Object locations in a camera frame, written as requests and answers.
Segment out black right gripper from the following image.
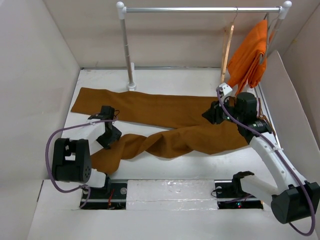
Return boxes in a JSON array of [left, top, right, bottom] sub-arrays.
[[201, 96, 243, 125]]

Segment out white and metal clothes rack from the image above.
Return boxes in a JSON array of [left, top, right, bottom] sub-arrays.
[[115, 0, 293, 92]]

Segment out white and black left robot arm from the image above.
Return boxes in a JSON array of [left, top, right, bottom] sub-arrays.
[[51, 105, 122, 199]]

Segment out empty wooden hanger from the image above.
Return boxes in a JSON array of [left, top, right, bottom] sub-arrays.
[[220, 7, 238, 83]]

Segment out orange hanging garment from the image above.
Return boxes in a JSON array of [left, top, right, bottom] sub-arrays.
[[227, 19, 268, 95]]

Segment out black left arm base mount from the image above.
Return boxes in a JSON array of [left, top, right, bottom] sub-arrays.
[[79, 176, 128, 210]]

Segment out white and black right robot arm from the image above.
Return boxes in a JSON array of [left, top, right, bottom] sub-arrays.
[[202, 87, 320, 226]]

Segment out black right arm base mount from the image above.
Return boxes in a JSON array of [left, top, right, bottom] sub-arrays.
[[211, 171, 264, 210]]

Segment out brown trousers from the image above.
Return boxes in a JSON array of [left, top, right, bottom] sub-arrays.
[[71, 87, 248, 175]]

